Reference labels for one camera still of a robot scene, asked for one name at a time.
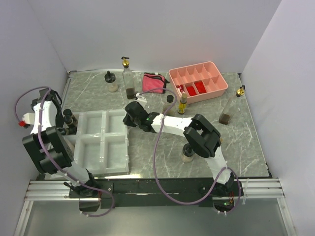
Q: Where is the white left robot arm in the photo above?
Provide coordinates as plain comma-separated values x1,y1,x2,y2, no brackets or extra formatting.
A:
19,87,98,198

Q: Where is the glass oil bottle gold spout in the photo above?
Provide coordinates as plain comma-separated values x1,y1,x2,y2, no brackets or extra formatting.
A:
219,85,246,125

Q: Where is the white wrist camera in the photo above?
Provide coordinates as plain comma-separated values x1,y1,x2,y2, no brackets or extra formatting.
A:
135,93,147,106
18,113,35,129

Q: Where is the spice jar black lid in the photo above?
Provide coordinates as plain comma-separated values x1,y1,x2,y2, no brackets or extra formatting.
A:
60,127,77,135

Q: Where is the spice jar red label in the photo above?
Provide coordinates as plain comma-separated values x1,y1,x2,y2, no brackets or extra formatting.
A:
63,116,77,128

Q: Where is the white plastic divided tray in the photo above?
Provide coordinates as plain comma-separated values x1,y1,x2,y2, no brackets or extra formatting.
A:
66,109,129,177

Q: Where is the red white striped cloth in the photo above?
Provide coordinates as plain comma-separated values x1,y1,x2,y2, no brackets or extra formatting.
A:
176,85,186,98

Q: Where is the tall glass oil bottle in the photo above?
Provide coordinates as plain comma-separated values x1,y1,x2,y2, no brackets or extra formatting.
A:
121,57,136,99

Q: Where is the round shaker black spout lid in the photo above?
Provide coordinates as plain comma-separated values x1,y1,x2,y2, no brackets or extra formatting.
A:
104,71,118,92

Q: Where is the small dark spice jar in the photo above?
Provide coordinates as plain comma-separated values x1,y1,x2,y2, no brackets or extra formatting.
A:
63,109,74,118

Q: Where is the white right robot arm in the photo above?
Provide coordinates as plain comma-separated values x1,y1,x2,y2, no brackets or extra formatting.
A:
123,101,242,196

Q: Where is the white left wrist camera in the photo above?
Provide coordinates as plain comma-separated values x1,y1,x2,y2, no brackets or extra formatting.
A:
18,113,35,129

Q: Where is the red cloth right compartment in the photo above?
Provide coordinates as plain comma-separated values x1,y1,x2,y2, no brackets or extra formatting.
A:
194,81,207,94

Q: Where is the yellow label sauce bottle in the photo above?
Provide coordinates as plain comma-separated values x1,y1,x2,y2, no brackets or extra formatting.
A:
178,93,188,115

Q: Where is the red cloth compartment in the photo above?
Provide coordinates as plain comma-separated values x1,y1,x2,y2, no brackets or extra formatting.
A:
186,86,197,96
194,81,207,94

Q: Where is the pink cloth black trim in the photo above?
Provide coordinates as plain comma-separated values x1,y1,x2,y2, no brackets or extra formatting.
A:
142,72,169,94

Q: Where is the dark soy sauce bottle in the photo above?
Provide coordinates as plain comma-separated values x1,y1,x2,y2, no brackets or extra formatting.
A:
162,95,176,117

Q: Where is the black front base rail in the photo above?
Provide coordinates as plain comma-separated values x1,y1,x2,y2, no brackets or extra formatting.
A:
95,177,244,209

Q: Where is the red cloth middle compartment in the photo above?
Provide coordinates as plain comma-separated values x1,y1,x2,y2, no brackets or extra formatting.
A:
186,86,197,96

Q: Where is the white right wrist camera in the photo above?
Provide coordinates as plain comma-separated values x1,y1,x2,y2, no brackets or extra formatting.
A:
135,93,147,106

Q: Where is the pink plastic divided box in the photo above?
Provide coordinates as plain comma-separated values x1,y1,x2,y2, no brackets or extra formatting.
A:
169,61,228,104

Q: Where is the shaker jar chrome black lid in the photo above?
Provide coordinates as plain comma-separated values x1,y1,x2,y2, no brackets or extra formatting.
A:
181,143,195,163

